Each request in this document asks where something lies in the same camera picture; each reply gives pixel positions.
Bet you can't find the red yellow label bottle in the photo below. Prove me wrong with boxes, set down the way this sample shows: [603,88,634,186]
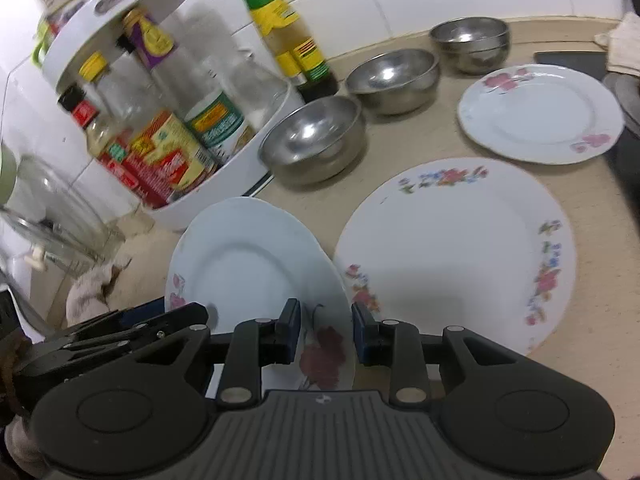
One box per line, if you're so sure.
[122,109,219,209]

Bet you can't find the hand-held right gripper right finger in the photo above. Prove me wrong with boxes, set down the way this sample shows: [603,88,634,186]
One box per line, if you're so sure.
[351,301,526,408]

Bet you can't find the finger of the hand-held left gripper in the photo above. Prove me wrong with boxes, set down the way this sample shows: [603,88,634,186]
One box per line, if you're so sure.
[119,307,171,328]
[60,301,219,361]

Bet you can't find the red label bottle black cap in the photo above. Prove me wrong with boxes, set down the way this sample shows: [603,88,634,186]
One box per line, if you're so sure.
[56,84,146,193]

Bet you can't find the stainless steel bowl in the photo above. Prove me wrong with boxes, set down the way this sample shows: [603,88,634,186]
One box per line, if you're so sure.
[346,49,441,116]
[258,95,367,186]
[429,16,512,76]

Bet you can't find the white plate pink flowers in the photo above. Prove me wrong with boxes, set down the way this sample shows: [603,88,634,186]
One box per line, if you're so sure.
[458,64,626,166]
[165,197,357,392]

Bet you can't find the green label dark sauce bottle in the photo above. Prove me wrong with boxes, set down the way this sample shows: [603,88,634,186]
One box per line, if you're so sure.
[224,0,340,103]

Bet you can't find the beige cloth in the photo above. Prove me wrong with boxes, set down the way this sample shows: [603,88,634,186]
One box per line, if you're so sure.
[594,10,640,77]
[65,212,166,326]

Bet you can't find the large white floral plate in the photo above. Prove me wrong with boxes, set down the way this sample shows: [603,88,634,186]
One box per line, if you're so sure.
[333,157,577,357]

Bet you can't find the clear glass jar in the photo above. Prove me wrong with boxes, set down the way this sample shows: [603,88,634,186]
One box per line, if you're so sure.
[0,155,111,281]

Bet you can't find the purple label bottle gold cap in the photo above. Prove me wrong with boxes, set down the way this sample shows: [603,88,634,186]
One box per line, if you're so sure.
[121,7,183,81]

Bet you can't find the clear plastic bottle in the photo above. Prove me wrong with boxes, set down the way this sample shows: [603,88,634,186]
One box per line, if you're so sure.
[220,50,292,128]

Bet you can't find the white two-tier turntable rack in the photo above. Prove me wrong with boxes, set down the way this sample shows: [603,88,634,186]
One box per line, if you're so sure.
[30,0,306,233]

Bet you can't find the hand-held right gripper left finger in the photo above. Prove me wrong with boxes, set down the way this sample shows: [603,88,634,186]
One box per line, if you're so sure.
[132,298,302,406]

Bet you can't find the clear bottle yellow cap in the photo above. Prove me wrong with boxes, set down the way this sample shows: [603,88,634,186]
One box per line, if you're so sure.
[79,52,133,161]

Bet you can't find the pale green container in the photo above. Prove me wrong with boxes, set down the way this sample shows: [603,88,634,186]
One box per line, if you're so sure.
[0,142,20,206]

